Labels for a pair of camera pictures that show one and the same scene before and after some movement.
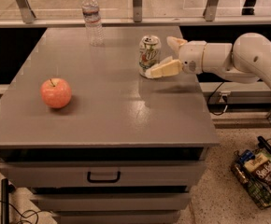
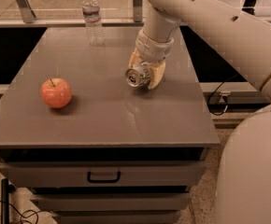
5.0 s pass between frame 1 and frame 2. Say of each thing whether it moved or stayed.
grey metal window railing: stayed
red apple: stayed
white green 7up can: moved
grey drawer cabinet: stayed
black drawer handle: stayed
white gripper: moved
